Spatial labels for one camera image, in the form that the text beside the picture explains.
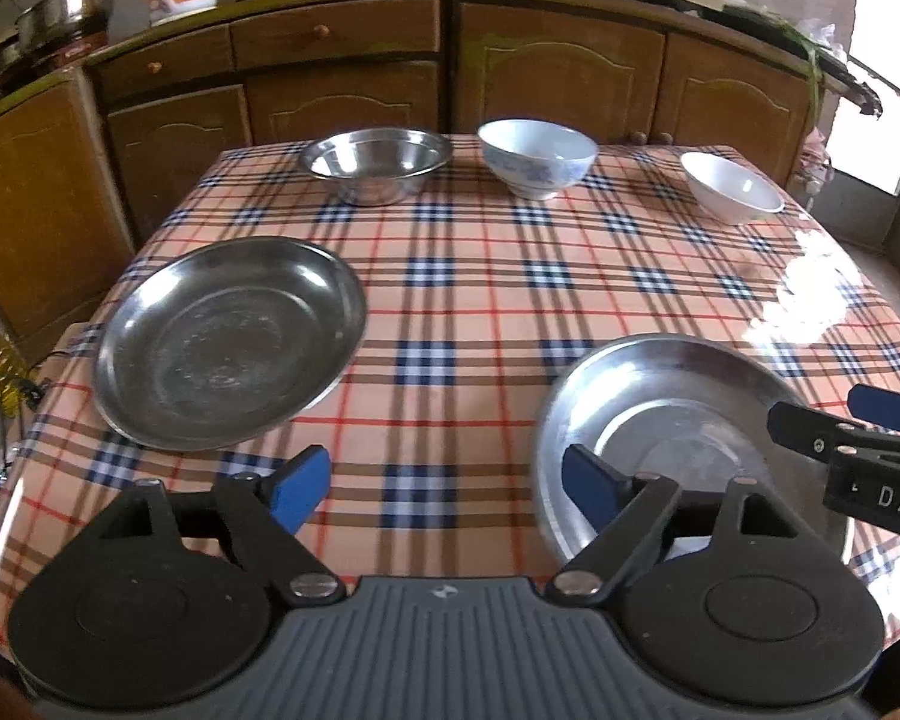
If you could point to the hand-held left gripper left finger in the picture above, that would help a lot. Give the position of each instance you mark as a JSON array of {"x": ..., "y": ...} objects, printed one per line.
[{"x": 300, "y": 487}]

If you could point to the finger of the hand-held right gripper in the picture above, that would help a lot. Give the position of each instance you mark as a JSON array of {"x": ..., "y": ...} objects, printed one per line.
[
  {"x": 889, "y": 409},
  {"x": 802, "y": 427}
]

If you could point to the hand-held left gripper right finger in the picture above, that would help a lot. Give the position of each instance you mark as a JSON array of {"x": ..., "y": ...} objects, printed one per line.
[{"x": 592, "y": 487}]

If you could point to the large steel plate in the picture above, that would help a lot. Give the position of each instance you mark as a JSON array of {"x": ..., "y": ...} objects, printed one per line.
[
  {"x": 645, "y": 390},
  {"x": 225, "y": 345}
]

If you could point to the white ceramic bowl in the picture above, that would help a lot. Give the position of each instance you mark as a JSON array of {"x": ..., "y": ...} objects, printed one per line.
[{"x": 731, "y": 187}]

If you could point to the steel bowl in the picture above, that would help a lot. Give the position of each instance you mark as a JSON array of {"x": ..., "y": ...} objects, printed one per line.
[{"x": 375, "y": 165}]

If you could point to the blue patterned ceramic bowl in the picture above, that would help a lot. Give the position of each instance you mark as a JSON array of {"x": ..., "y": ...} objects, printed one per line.
[{"x": 536, "y": 157}]

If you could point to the plaid tablecloth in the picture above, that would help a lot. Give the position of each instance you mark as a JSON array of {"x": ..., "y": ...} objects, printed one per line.
[{"x": 457, "y": 315}]

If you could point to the pink hanging bag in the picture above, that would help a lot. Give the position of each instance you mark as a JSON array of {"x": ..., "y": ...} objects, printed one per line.
[{"x": 814, "y": 157}]

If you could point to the dark flat tray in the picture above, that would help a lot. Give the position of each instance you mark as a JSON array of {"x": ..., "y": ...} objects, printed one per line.
[{"x": 855, "y": 86}]

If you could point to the green onion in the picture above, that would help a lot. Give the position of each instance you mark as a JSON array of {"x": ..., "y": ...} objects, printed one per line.
[{"x": 814, "y": 67}]

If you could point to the window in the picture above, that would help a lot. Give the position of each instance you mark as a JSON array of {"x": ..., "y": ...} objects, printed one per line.
[{"x": 892, "y": 52}]

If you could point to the white plastic bag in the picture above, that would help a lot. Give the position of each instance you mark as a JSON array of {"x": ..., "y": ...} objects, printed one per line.
[{"x": 821, "y": 34}]

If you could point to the wooden kitchen cabinet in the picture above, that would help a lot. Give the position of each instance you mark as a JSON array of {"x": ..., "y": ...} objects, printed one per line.
[{"x": 555, "y": 75}]

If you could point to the red black induction cooker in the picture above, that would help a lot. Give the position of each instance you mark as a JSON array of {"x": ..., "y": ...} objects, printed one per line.
[{"x": 67, "y": 49}]

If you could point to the small dark pot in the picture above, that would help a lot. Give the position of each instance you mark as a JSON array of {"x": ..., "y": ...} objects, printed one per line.
[{"x": 0, "y": 60}]

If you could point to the steel pot with lid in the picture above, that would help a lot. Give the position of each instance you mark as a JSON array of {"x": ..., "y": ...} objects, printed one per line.
[{"x": 67, "y": 11}]

